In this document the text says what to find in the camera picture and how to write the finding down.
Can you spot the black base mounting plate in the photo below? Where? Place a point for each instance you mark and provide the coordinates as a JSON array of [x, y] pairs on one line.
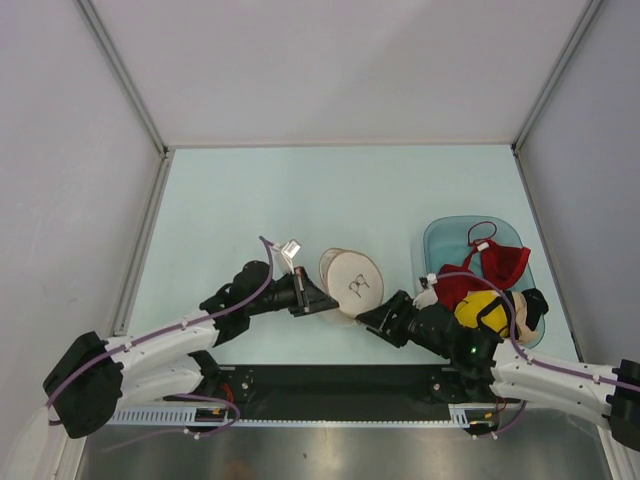
[[356, 393]]

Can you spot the white slotted cable duct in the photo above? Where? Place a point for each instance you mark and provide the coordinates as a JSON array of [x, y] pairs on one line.
[[455, 416]]

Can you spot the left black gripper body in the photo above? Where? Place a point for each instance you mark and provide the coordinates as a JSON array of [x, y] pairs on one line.
[[286, 293]]

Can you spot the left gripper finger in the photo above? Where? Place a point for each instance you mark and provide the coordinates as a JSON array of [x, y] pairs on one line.
[[310, 292], [319, 306]]

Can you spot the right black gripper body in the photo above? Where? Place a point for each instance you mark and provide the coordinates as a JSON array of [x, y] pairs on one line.
[[416, 337]]

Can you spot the yellow black bra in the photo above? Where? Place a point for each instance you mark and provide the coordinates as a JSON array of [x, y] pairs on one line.
[[497, 312]]

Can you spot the red bra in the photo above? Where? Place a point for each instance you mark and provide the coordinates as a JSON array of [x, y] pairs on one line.
[[475, 280]]

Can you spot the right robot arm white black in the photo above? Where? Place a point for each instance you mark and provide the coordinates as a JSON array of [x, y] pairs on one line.
[[487, 364]]

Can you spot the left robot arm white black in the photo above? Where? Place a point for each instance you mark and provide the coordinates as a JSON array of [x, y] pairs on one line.
[[95, 377]]

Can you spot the white mesh laundry bag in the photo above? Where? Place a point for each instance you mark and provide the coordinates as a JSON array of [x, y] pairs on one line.
[[353, 280]]

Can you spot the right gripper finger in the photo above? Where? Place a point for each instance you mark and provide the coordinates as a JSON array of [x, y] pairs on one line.
[[379, 316], [390, 331]]

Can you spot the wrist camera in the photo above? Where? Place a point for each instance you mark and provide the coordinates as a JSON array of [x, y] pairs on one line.
[[427, 295], [287, 253]]

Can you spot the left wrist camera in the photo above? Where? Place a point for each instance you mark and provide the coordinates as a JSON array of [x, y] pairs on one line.
[[287, 253]]

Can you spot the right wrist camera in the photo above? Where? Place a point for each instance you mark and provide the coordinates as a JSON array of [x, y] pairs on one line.
[[427, 295]]

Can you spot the teal transparent plastic basin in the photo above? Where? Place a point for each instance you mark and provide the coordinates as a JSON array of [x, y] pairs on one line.
[[445, 240]]

